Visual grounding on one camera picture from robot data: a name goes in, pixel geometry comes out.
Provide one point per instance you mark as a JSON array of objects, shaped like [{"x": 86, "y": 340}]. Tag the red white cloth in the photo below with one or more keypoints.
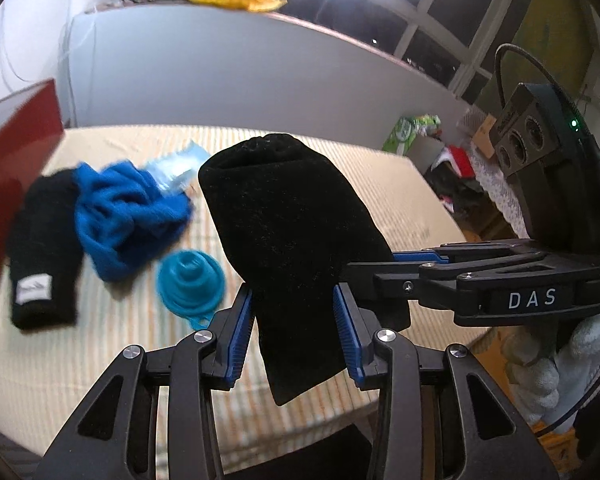
[{"x": 455, "y": 160}]

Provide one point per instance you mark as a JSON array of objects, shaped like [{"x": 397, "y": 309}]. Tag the blue fleece cloth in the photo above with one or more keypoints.
[{"x": 115, "y": 210}]

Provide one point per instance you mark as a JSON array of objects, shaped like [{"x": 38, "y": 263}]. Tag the white window frame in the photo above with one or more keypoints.
[{"x": 416, "y": 21}]

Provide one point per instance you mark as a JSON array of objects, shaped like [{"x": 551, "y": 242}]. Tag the yellow board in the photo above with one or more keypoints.
[{"x": 555, "y": 15}]

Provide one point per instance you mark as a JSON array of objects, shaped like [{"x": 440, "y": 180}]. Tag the white lace cloth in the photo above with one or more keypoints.
[{"x": 500, "y": 195}]

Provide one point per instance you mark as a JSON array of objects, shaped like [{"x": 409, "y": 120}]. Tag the striped tablecloth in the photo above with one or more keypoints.
[{"x": 415, "y": 210}]

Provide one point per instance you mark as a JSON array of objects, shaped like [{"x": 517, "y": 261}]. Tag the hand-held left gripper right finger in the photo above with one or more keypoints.
[{"x": 346, "y": 332}]

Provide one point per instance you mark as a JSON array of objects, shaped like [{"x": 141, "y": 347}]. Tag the cardboard box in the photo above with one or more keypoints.
[{"x": 485, "y": 137}]

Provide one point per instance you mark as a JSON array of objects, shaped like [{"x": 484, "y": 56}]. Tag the person's right hand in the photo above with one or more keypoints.
[{"x": 535, "y": 360}]

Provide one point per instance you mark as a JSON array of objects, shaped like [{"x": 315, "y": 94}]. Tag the red box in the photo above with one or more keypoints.
[{"x": 15, "y": 160}]

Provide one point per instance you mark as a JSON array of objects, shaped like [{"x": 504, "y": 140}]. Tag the teal collapsible funnel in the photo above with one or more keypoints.
[{"x": 190, "y": 280}]

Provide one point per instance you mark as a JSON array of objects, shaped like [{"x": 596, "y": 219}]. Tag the white cabinet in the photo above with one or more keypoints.
[{"x": 230, "y": 70}]

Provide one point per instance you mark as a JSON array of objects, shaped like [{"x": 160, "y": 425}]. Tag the black knit glove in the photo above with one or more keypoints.
[{"x": 40, "y": 240}]

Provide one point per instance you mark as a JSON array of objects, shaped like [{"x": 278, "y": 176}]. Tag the light blue plastic packet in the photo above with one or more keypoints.
[{"x": 177, "y": 165}]

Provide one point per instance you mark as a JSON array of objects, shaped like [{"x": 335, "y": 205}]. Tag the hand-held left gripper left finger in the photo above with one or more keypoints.
[{"x": 240, "y": 332}]

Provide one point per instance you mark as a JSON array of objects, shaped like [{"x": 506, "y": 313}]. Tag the black sock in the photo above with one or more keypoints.
[{"x": 290, "y": 220}]

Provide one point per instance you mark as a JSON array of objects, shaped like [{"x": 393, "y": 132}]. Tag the green tissue pack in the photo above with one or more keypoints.
[{"x": 405, "y": 132}]

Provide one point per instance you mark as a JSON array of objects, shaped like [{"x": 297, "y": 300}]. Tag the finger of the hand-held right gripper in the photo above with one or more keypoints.
[
  {"x": 460, "y": 251},
  {"x": 405, "y": 285}
]

